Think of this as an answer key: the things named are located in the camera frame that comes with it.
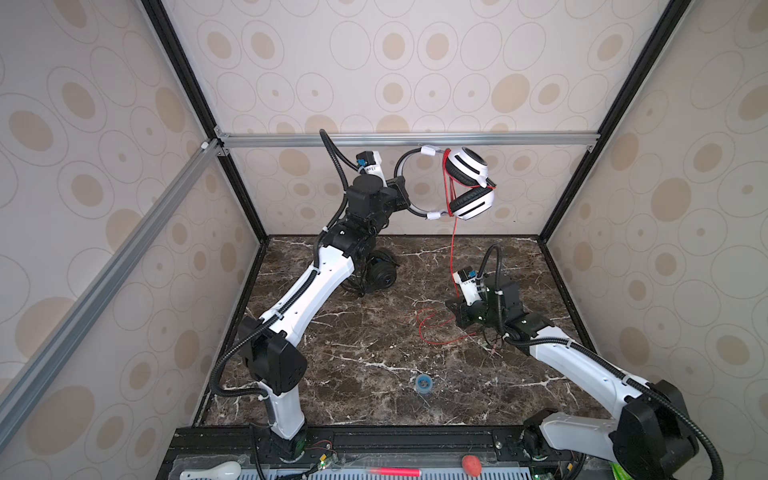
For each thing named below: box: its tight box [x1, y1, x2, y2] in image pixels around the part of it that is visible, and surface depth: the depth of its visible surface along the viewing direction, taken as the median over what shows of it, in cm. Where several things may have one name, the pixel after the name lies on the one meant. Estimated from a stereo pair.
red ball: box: [462, 455, 482, 477], surface depth 70 cm
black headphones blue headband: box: [341, 249, 400, 298], surface depth 103 cm
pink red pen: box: [366, 467, 422, 477], surface depth 72 cm
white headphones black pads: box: [394, 145, 497, 220], surface depth 63 cm
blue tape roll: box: [415, 374, 433, 395], surface depth 85 cm
